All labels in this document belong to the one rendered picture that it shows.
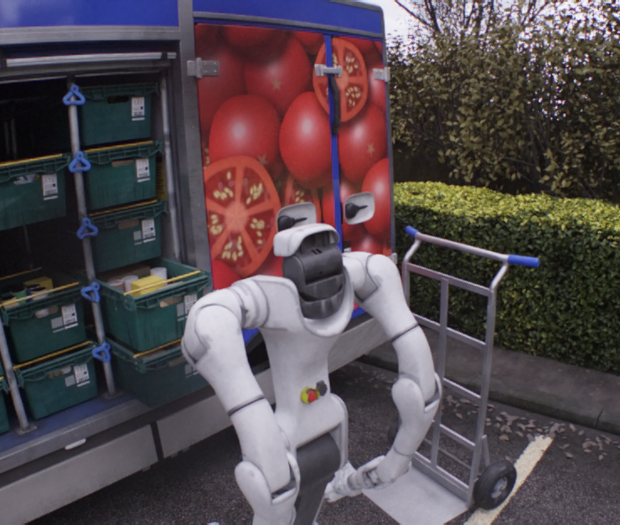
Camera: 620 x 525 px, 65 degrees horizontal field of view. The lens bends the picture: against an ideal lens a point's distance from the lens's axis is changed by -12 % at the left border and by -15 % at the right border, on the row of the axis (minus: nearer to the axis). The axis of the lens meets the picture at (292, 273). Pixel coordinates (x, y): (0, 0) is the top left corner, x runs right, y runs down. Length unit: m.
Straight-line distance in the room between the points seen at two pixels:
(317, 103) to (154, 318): 1.42
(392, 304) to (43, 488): 1.67
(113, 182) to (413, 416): 1.60
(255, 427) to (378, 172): 2.55
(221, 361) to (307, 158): 1.99
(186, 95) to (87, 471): 1.67
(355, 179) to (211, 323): 2.28
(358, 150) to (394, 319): 2.02
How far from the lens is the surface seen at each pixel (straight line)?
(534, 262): 2.17
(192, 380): 2.45
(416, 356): 1.27
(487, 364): 2.30
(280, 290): 1.06
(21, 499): 2.39
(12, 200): 2.21
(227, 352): 0.99
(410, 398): 1.29
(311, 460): 1.32
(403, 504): 2.73
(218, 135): 2.47
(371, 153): 3.30
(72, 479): 2.44
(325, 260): 1.10
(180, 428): 2.64
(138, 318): 2.20
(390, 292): 1.28
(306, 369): 1.19
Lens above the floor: 1.78
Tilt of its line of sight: 16 degrees down
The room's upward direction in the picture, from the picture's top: 3 degrees counter-clockwise
